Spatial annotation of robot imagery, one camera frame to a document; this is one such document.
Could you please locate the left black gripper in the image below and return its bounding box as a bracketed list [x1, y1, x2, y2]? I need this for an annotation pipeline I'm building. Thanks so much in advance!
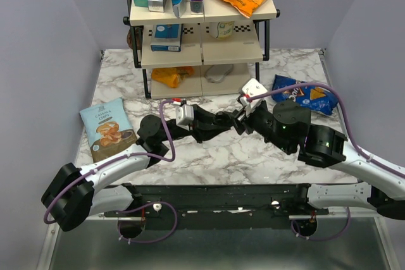
[158, 104, 230, 144]

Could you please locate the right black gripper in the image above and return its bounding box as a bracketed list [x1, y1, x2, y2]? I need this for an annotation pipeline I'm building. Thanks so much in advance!
[223, 101, 292, 154]

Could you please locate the black earbud charging case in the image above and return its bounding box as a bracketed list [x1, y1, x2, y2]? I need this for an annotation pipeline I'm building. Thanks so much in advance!
[213, 111, 235, 128]

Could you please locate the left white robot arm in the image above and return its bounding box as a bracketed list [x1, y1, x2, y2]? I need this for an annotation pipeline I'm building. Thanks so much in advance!
[40, 101, 233, 231]

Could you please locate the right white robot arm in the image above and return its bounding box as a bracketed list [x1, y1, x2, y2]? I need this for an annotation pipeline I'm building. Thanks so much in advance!
[235, 96, 404, 220]

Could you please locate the orange snack bag bottom shelf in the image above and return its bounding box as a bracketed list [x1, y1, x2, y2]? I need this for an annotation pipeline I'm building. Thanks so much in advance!
[151, 66, 194, 88]

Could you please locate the beige three-tier shelf rack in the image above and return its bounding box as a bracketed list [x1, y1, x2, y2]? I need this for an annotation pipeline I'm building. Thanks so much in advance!
[123, 0, 280, 99]

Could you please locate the blue Doritos chip bag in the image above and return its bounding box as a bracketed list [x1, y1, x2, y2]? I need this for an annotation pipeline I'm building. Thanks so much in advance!
[272, 85, 338, 116]

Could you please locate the cream printed mug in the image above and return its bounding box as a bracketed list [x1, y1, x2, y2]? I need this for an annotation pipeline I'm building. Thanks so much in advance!
[209, 21, 234, 39]

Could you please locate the cassava chips bag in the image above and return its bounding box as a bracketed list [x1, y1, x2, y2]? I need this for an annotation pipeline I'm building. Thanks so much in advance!
[80, 97, 137, 163]

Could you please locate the blue white box middle shelf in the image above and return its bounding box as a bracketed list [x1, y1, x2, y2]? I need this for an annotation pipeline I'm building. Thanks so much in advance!
[150, 24, 183, 52]

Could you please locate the brown object behind rack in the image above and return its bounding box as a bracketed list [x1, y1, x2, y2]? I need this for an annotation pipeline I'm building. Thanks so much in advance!
[127, 30, 138, 49]

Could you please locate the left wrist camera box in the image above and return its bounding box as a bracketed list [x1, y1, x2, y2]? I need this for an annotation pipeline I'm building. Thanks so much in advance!
[173, 98, 194, 130]

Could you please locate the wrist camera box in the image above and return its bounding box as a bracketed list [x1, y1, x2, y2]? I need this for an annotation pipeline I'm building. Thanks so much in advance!
[173, 98, 194, 130]
[238, 78, 268, 117]

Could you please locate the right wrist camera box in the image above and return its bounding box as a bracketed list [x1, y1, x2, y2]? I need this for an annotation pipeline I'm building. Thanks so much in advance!
[238, 78, 268, 117]

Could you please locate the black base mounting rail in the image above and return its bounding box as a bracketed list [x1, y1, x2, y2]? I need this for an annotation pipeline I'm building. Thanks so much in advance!
[106, 183, 328, 230]

